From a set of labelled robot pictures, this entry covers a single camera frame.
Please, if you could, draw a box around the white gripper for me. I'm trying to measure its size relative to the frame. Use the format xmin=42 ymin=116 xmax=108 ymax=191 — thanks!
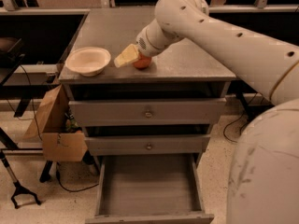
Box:
xmin=114 ymin=20 xmax=181 ymax=68

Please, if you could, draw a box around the red apple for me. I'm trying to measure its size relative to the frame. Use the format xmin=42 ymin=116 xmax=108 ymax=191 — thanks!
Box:
xmin=133 ymin=54 xmax=151 ymax=69

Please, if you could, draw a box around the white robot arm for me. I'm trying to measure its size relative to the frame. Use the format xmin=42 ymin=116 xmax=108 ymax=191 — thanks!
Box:
xmin=114 ymin=0 xmax=299 ymax=224

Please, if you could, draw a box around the grey top drawer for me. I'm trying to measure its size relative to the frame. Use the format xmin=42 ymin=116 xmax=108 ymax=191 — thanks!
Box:
xmin=69 ymin=98 xmax=226 ymax=127

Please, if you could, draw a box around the grey drawer cabinet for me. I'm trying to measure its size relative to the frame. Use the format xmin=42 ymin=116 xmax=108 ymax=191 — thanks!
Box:
xmin=58 ymin=7 xmax=237 ymax=224

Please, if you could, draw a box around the grey middle drawer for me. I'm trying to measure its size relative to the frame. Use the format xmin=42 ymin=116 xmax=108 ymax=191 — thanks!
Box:
xmin=85 ymin=134 xmax=209 ymax=156

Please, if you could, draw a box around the grey open bottom drawer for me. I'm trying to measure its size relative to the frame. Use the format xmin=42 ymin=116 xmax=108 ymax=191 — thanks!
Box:
xmin=85 ymin=154 xmax=214 ymax=224

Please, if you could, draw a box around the white paper bowl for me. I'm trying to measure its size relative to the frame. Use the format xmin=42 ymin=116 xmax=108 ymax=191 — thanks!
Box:
xmin=64 ymin=47 xmax=111 ymax=77

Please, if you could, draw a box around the brown cardboard box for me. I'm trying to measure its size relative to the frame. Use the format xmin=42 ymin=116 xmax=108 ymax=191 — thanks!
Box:
xmin=23 ymin=85 xmax=87 ymax=161

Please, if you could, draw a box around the black grabber tool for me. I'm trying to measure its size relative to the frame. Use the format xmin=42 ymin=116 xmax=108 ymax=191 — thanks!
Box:
xmin=0 ymin=150 xmax=41 ymax=209

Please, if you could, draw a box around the black floor cable left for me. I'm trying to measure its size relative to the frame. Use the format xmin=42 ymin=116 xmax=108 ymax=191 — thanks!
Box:
xmin=55 ymin=161 xmax=100 ymax=193

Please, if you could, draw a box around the black floor cable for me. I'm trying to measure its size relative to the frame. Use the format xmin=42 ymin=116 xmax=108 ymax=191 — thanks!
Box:
xmin=55 ymin=161 xmax=100 ymax=193
xmin=222 ymin=110 xmax=250 ymax=144

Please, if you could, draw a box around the black floor cable right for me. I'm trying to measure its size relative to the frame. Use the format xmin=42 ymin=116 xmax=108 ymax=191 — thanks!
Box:
xmin=222 ymin=110 xmax=250 ymax=144

